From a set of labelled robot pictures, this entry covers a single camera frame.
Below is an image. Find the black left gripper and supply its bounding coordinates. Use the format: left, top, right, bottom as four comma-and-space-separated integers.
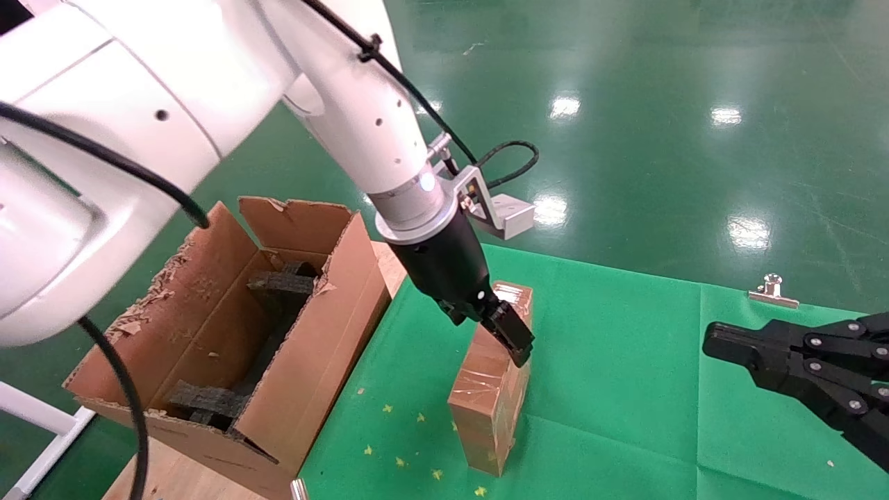
386, 217, 535, 369

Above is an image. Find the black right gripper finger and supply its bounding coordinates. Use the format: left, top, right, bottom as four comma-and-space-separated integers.
703, 312, 889, 372
703, 345, 889, 474

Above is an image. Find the small taped cardboard box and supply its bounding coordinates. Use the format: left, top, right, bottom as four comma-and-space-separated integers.
448, 280, 535, 478

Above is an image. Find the large open cardboard carton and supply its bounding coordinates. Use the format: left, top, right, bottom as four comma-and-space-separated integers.
63, 196, 393, 500

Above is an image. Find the green tablecloth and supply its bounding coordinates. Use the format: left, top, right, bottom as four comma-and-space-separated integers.
297, 240, 889, 500

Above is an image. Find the black foam insert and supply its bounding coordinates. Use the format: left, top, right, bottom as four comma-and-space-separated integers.
247, 260, 320, 317
165, 378, 252, 433

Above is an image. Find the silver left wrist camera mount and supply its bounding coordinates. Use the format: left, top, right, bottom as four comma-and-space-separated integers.
451, 164, 537, 241

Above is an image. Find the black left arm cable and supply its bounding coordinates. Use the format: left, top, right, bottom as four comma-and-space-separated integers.
0, 0, 541, 500

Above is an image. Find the white metal floor frame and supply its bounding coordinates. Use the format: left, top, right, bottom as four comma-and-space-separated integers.
0, 381, 96, 500

